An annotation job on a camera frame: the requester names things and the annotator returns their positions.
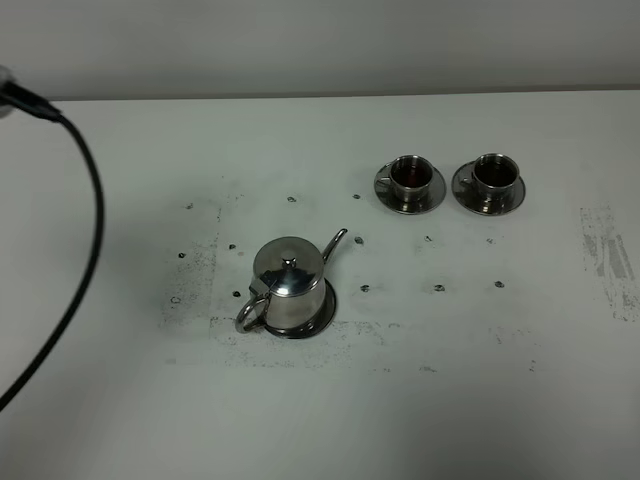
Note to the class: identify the stainless steel teapot saucer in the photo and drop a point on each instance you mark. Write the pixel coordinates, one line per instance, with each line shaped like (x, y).
(316, 324)

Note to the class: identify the left stainless steel teacup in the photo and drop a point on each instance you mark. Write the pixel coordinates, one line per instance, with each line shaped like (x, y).
(408, 177)

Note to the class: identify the stainless steel teacup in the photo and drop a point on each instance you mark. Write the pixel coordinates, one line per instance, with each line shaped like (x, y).
(490, 175)
(408, 177)

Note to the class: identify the left stainless steel saucer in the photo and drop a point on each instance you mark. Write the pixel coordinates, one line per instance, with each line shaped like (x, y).
(435, 196)

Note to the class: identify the right stainless steel saucer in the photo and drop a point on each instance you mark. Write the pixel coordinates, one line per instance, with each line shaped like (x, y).
(471, 195)

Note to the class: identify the right stainless steel teacup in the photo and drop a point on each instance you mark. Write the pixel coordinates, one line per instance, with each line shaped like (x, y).
(490, 175)

